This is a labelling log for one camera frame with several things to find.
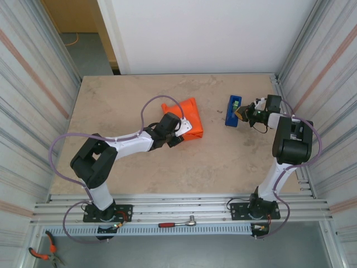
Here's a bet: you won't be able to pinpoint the red handled ratchet wrench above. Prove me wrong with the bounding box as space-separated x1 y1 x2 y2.
158 214 197 228

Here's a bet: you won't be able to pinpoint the yellow wooden door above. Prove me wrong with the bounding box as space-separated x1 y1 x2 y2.
41 0 119 70

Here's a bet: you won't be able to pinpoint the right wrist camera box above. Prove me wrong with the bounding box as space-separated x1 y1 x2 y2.
254 97 269 112

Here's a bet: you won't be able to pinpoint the aluminium side rail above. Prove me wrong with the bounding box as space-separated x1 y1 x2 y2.
269 72 317 199

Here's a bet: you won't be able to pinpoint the aluminium rail frame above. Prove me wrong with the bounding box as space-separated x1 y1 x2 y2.
30 193 334 227

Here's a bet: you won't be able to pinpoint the grey slotted cable duct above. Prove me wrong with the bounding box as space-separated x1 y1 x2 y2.
41 224 253 237

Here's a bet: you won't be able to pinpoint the orange floor cable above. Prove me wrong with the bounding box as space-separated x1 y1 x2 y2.
64 32 80 47

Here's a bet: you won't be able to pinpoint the blue tape dispenser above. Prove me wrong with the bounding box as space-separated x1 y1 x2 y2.
224 95 243 128

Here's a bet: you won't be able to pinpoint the orange wrapping paper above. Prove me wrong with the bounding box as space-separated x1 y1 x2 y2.
161 97 204 142

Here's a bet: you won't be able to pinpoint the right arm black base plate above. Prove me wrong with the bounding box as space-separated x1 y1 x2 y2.
230 201 281 221

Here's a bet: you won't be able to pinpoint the orange handled pliers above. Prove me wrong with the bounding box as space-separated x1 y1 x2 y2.
28 230 66 266

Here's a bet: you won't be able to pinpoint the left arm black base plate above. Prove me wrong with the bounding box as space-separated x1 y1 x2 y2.
83 204 133 223

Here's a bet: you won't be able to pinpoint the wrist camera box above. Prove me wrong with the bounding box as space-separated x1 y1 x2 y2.
254 97 269 112
177 117 194 137

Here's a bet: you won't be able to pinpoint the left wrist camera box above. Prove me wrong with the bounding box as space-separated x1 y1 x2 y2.
177 117 194 137

